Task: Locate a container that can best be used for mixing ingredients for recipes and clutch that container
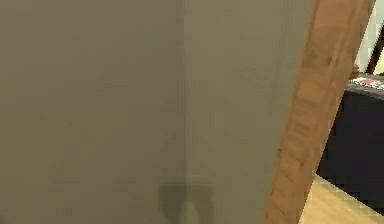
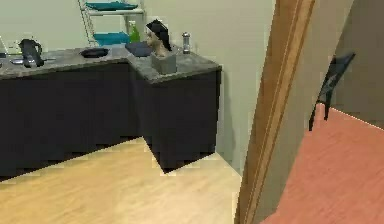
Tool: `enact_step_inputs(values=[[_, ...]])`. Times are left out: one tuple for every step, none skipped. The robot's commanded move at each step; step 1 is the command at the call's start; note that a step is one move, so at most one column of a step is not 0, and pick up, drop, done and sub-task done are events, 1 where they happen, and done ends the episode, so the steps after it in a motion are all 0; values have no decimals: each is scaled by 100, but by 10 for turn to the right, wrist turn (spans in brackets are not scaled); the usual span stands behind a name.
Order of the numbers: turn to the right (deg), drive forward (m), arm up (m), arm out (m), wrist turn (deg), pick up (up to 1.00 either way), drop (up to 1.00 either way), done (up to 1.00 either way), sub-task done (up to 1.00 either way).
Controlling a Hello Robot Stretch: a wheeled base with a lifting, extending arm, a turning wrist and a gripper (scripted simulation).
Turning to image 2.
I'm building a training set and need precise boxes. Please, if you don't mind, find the silver pepper shaker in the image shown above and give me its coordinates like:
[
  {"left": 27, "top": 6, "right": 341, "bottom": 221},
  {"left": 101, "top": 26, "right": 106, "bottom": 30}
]
[{"left": 181, "top": 31, "right": 192, "bottom": 55}]

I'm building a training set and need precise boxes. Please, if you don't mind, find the dark blue flat book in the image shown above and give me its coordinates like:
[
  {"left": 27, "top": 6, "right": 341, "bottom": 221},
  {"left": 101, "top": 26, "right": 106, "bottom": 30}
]
[{"left": 124, "top": 41, "right": 154, "bottom": 58}]

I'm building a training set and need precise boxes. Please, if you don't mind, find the brown wooden door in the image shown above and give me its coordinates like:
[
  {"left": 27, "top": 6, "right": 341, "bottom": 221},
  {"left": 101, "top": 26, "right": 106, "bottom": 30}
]
[{"left": 234, "top": 0, "right": 317, "bottom": 224}]

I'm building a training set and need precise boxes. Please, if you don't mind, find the black kitchen counter cabinet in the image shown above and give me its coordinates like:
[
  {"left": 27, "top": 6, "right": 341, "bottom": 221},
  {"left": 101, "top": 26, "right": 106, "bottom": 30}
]
[{"left": 0, "top": 44, "right": 223, "bottom": 183}]

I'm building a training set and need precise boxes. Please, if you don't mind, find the green spray bottle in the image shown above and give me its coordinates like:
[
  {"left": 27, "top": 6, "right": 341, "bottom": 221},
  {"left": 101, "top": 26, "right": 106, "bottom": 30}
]
[{"left": 128, "top": 20, "right": 141, "bottom": 44}]

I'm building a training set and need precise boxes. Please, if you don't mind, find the teal storage box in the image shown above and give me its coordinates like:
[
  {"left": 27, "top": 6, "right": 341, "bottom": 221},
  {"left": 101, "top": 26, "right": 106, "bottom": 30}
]
[{"left": 92, "top": 31, "right": 131, "bottom": 47}]

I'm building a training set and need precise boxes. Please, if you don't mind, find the black frying pan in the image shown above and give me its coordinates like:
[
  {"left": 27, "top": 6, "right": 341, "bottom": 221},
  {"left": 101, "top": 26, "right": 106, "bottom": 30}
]
[{"left": 79, "top": 47, "right": 111, "bottom": 59}]

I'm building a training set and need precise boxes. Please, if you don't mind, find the black chair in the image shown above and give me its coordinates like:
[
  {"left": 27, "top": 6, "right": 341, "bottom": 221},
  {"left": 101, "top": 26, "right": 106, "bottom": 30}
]
[{"left": 308, "top": 52, "right": 356, "bottom": 132}]

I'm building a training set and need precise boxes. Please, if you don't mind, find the black kettle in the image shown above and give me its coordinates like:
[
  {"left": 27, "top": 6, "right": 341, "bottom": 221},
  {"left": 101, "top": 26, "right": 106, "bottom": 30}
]
[{"left": 18, "top": 38, "right": 46, "bottom": 69}]

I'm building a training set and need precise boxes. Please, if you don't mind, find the silver spoon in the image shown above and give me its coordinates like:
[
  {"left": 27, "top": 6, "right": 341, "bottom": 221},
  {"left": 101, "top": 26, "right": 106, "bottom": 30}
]
[{"left": 9, "top": 57, "right": 57, "bottom": 65}]

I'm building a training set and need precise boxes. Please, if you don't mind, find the white wire shelf rack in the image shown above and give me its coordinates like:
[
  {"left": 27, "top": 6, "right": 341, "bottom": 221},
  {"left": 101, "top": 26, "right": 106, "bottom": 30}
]
[{"left": 77, "top": 0, "right": 147, "bottom": 48}]

